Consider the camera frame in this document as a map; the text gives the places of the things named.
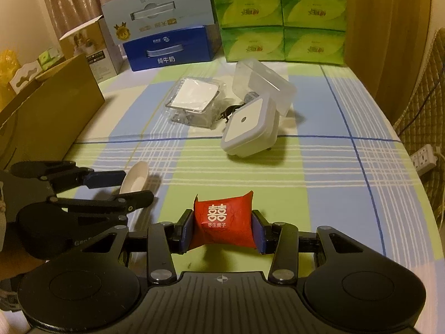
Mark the yellow plastic bag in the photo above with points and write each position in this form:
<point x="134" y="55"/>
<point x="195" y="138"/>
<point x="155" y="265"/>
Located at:
<point x="8" y="69"/>

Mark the light blue milk carton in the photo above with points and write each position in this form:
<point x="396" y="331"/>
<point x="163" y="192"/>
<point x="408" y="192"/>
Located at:
<point x="187" y="0"/>

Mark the white cardboard with cutout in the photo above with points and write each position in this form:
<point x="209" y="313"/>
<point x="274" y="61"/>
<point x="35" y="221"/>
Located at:
<point x="26" y="83"/>

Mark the white spoon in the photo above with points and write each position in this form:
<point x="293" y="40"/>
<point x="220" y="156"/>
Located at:
<point x="135" y="177"/>

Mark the wooden wardrobe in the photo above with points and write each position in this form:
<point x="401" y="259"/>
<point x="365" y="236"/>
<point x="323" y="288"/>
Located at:
<point x="382" y="41"/>

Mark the clear packet with white card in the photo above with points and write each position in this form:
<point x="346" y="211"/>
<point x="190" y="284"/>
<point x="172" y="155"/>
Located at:
<point x="193" y="97"/>

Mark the beige product box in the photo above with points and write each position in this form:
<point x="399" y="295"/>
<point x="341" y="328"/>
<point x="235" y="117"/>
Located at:
<point x="80" y="41"/>

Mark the stack of green tissue packs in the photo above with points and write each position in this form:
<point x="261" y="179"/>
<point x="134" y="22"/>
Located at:
<point x="250" y="14"/>

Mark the green tissue box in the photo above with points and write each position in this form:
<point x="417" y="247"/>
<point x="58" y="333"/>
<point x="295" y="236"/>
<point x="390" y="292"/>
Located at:
<point x="48" y="57"/>

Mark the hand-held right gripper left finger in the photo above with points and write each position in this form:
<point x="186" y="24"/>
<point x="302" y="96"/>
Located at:
<point x="187" y="231"/>

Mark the white night light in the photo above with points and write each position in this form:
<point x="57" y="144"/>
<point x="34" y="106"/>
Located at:
<point x="243" y="125"/>

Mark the chair with quilted cover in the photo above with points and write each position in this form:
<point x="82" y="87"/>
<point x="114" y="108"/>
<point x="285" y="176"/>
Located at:
<point x="424" y="111"/>

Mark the white power strip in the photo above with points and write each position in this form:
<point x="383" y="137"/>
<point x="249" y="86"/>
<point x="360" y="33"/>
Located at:
<point x="422" y="160"/>

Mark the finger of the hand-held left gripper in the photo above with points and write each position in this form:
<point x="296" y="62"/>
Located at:
<point x="104" y="180"/>
<point x="139" y="198"/>

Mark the brown cardboard box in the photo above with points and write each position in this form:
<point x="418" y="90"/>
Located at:
<point x="52" y="111"/>

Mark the dark blue milk carton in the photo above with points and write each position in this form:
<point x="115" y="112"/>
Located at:
<point x="187" y="48"/>

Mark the plaid cloth covered desktop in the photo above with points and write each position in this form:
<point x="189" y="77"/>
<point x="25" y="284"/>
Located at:
<point x="313" y="181"/>

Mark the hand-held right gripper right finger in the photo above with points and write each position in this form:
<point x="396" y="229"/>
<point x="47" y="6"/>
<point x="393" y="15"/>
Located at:
<point x="259" y="233"/>

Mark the clear plastic box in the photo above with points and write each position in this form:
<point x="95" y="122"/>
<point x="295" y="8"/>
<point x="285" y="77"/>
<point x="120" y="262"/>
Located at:
<point x="267" y="80"/>

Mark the beige curtain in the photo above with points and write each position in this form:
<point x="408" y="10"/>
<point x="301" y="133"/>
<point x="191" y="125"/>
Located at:
<point x="69" y="0"/>

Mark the red candy packet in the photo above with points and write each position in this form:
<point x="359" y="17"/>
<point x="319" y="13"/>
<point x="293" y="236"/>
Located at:
<point x="222" y="222"/>

